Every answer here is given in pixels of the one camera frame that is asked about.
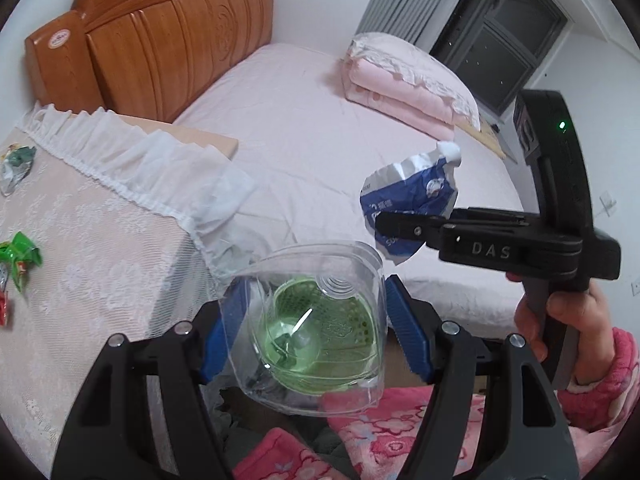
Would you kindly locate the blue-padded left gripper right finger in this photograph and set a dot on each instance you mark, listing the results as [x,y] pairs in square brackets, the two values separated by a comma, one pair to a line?
[523,435]

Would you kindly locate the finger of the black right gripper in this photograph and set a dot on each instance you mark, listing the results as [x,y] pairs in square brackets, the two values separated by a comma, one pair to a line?
[399,228]

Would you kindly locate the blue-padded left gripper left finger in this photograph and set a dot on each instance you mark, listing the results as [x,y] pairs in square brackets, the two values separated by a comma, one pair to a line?
[108,433]

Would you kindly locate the blue white wrapper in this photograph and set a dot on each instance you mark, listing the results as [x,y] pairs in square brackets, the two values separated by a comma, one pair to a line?
[421,184]

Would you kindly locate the clear plastic cup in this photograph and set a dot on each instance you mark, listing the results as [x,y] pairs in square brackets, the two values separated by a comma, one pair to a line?
[356,264]

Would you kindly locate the green plastic wrapper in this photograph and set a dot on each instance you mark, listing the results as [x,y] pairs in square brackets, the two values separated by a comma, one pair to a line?
[20,254]

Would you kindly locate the green plastic trash basket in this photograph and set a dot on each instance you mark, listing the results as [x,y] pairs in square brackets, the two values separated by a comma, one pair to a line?
[314,341]

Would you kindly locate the right hand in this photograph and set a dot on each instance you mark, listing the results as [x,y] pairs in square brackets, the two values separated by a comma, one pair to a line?
[587,313]

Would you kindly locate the pink fleece right sleeve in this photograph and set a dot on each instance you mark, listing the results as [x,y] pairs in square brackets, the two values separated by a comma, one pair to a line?
[604,404]

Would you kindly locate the folded pink quilt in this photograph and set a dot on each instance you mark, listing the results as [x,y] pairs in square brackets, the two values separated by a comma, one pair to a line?
[369,85]

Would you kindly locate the bed with pink sheet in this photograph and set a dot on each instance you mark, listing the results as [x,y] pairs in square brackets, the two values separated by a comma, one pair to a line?
[310,150]

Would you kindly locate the pink floral pajama lap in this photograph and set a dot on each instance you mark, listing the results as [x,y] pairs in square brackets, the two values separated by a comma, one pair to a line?
[377,443]

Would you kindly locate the white ruffled pillow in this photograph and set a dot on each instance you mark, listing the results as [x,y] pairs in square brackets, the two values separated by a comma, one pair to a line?
[416,67]

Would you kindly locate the red wrapper piece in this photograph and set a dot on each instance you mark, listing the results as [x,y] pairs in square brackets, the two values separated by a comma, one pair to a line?
[4,308]

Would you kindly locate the lace cloth on nightstand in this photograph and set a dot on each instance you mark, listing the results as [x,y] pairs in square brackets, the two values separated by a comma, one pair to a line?
[133,229]

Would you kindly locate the dark window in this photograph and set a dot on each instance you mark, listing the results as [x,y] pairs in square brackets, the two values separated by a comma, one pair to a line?
[494,46]

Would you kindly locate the green silver snack wrapper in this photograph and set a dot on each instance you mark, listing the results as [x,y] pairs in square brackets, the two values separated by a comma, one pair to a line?
[16,164]

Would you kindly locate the wooden headboard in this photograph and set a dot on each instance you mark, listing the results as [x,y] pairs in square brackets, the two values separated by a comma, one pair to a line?
[142,58]

